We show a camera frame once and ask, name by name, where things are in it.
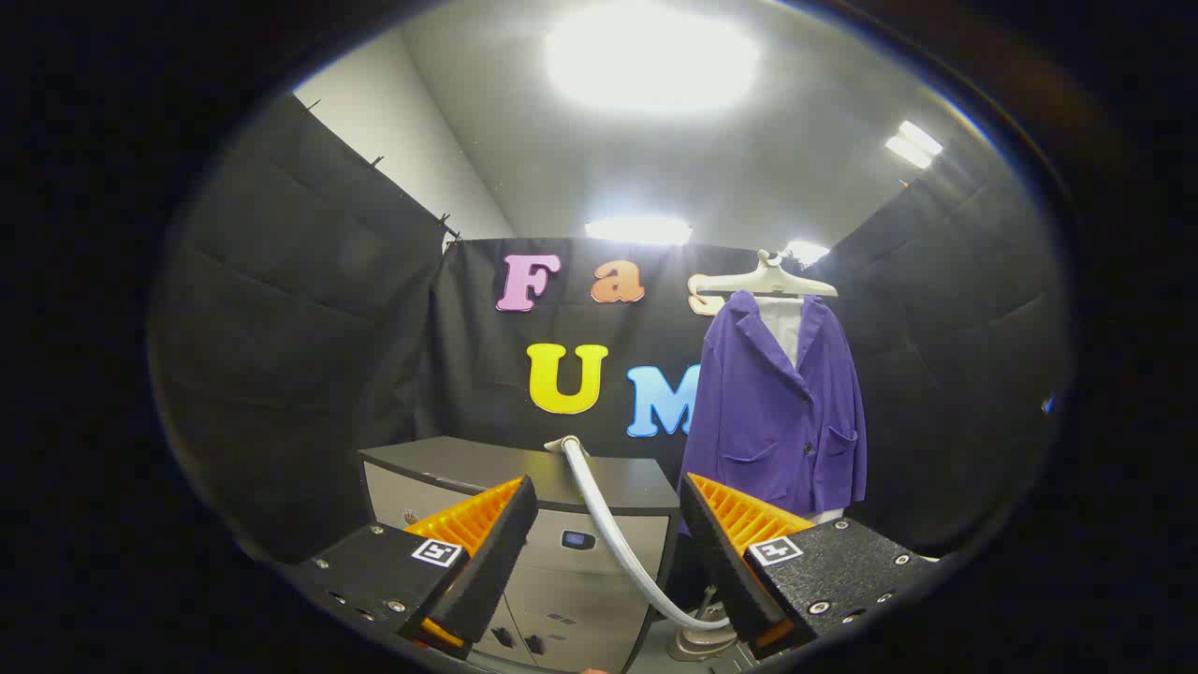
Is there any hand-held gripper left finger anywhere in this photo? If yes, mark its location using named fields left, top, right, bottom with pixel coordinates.
left=277, top=475, right=540, bottom=661

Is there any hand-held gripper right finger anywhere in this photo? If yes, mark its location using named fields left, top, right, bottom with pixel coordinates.
left=679, top=473, right=940, bottom=661

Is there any beige garment steamer base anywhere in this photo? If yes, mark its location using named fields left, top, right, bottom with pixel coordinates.
left=666, top=585, right=750, bottom=664

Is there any purple corduroy jacket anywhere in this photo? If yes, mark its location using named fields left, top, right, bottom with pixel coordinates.
left=678, top=290, right=869, bottom=539

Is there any white shirt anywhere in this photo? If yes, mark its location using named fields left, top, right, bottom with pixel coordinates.
left=754, top=295, right=846, bottom=525

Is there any grey cabinet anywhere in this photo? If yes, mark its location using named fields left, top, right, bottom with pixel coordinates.
left=358, top=435, right=681, bottom=673

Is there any black backdrop cloth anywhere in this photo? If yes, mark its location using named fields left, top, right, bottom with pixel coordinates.
left=814, top=150, right=1073, bottom=553
left=150, top=94, right=461, bottom=563
left=412, top=236, right=899, bottom=488

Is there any white plastic hanger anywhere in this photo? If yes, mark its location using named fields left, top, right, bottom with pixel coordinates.
left=694, top=249, right=840, bottom=300

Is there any long ceiling light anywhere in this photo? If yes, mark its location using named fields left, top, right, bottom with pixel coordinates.
left=585, top=216, right=694, bottom=246

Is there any double ceiling light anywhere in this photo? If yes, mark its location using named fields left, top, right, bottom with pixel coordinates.
left=884, top=120, right=944, bottom=170

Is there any large ceiling light panel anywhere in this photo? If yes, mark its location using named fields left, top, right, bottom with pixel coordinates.
left=545, top=0, right=761, bottom=115

